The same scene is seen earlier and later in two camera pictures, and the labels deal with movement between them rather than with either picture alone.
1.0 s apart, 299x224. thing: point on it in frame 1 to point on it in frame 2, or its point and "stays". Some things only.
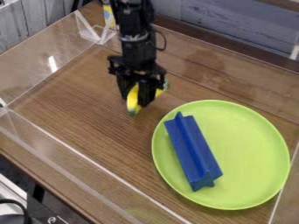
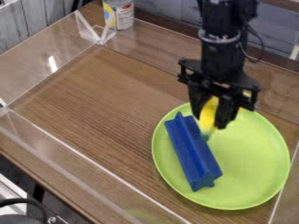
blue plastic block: x=197 y=158 stays
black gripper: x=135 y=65 to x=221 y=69
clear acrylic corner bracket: x=95 y=32 stays
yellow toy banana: x=133 y=98 to x=209 y=115
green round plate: x=250 y=149 stays
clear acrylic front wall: x=55 y=184 stays
